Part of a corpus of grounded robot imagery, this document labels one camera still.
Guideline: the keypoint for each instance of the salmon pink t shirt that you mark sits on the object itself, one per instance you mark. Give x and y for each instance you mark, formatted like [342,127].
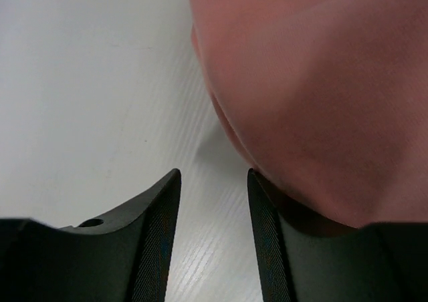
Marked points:
[326,98]

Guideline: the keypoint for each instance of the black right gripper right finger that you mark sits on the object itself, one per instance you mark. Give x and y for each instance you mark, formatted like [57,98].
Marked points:
[302,257]

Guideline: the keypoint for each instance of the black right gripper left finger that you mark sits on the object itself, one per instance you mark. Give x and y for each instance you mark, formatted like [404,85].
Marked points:
[121,255]

